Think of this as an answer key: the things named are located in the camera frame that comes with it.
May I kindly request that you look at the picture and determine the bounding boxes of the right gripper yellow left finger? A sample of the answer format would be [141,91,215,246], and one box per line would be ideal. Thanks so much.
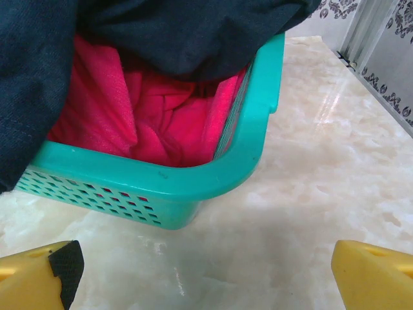
[0,240,85,310]

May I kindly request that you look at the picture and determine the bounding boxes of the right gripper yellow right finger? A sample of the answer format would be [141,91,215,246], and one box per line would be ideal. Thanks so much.
[331,240,413,310]

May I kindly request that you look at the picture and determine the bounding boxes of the teal plastic mesh basket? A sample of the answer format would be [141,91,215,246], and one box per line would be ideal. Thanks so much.
[14,32,287,232]

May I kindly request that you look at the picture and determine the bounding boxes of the pink t-shirt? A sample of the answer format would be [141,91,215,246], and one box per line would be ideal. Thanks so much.
[47,34,248,168]

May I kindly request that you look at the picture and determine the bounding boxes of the navy blue t-shirt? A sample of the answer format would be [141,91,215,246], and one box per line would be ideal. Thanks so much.
[0,0,322,194]

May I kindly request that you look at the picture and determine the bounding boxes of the aluminium frame post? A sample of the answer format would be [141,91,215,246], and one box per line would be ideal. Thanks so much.
[335,0,399,72]

